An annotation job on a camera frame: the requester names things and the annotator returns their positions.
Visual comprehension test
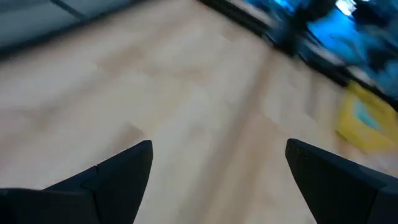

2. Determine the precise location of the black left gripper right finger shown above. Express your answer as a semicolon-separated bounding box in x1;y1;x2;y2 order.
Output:
285;138;398;224

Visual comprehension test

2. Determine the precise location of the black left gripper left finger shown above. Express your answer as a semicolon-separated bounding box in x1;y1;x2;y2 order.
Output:
45;139;154;224

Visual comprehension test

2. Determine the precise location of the teal rectangular block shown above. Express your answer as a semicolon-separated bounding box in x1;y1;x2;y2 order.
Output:
356;101;382;131

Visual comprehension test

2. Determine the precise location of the yellow plastic basket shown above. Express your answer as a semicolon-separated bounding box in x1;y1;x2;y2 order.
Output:
335;80;398;154

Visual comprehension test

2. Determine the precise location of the blue and black equipment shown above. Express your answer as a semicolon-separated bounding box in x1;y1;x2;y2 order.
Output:
242;0;398;94

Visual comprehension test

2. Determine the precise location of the black aluminium table frame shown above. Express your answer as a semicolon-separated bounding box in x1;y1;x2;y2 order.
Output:
0;0;398;113

